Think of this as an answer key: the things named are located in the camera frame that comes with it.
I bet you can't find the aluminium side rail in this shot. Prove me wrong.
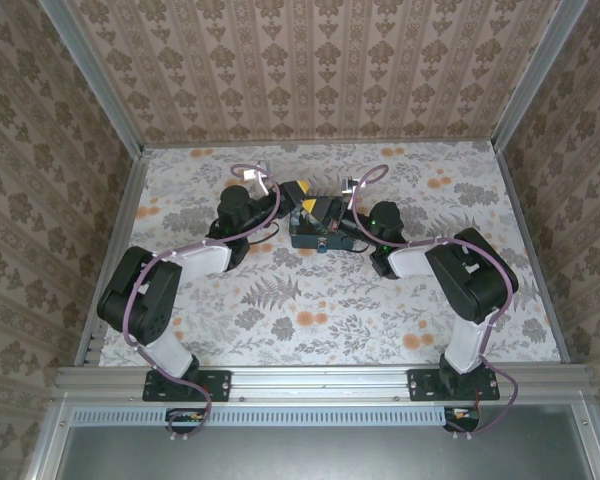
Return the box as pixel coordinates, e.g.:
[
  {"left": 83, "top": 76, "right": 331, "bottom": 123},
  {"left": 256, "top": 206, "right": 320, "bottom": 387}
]
[
  {"left": 493, "top": 144, "right": 572, "bottom": 364},
  {"left": 73, "top": 149, "right": 150, "bottom": 367}
]

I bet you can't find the grey metal sheet panel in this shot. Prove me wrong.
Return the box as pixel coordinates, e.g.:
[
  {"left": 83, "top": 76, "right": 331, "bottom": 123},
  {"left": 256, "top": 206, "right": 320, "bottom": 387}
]
[{"left": 54, "top": 404, "right": 597, "bottom": 480}]

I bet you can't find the starry night print tin box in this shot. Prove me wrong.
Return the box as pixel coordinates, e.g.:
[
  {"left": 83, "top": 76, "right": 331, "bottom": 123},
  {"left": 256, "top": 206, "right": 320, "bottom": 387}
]
[{"left": 288, "top": 197, "right": 358, "bottom": 253}]

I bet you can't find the grey slotted cable duct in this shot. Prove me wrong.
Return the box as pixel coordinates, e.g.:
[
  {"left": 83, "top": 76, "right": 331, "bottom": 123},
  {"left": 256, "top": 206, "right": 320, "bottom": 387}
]
[{"left": 71, "top": 405, "right": 452, "bottom": 428}]

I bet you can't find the floral table cloth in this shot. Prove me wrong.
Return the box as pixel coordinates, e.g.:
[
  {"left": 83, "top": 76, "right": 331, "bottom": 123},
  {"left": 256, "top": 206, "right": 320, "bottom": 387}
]
[{"left": 99, "top": 141, "right": 564, "bottom": 367}]

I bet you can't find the aluminium front rail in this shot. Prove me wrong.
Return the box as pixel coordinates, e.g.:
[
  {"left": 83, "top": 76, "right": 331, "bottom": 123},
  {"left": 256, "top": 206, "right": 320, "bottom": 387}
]
[{"left": 54, "top": 363, "right": 592, "bottom": 402}]

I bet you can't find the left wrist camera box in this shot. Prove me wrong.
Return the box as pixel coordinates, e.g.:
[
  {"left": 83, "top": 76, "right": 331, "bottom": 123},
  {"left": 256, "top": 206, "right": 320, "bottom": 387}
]
[{"left": 238, "top": 160, "right": 272, "bottom": 197}]

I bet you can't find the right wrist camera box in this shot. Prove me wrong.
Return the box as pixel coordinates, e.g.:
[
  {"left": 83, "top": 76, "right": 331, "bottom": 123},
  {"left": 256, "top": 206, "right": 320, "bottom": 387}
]
[{"left": 339, "top": 176, "right": 360, "bottom": 210}]

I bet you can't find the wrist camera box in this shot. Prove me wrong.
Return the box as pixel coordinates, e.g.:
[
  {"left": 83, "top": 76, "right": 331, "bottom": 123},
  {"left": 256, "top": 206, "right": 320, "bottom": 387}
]
[
  {"left": 339, "top": 176, "right": 360, "bottom": 210},
  {"left": 238, "top": 160, "right": 272, "bottom": 197}
]

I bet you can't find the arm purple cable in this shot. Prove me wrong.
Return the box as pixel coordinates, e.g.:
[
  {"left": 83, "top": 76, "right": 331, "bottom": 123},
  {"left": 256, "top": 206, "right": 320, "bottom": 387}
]
[
  {"left": 123, "top": 163, "right": 283, "bottom": 442},
  {"left": 348, "top": 165, "right": 520, "bottom": 440}
]

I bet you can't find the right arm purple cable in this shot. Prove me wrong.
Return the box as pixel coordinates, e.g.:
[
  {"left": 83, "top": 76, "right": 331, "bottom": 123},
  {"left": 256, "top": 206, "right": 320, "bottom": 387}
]
[{"left": 348, "top": 165, "right": 520, "bottom": 440}]

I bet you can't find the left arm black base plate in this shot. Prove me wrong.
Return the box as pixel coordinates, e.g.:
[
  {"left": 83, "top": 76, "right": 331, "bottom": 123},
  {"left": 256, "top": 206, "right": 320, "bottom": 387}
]
[{"left": 141, "top": 369, "right": 232, "bottom": 403}]

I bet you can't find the aluminium corner post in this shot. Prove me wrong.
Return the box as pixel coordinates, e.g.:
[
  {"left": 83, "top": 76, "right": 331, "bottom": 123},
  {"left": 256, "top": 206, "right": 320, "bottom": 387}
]
[
  {"left": 38, "top": 0, "right": 145, "bottom": 157},
  {"left": 492, "top": 0, "right": 590, "bottom": 152}
]

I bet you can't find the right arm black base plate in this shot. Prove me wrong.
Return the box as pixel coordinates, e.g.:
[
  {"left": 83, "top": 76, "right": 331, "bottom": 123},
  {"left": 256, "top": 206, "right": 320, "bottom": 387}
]
[{"left": 407, "top": 368, "right": 501, "bottom": 402}]

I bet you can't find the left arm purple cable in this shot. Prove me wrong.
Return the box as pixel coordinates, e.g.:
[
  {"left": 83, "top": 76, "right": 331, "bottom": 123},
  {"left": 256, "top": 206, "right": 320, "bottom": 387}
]
[{"left": 123, "top": 163, "right": 283, "bottom": 442}]

